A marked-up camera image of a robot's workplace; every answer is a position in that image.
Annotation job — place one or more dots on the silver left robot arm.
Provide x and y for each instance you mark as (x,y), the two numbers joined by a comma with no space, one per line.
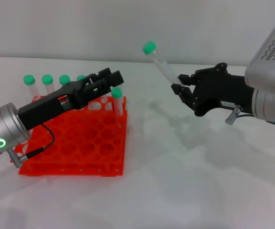
(1,128)

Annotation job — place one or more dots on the orange test tube rack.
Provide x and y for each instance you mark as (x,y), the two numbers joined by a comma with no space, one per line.
(87,145)

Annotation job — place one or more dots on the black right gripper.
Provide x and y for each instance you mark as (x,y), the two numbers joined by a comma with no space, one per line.
(218,90)

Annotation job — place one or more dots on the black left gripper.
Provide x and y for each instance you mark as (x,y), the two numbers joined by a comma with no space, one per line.
(51,105)

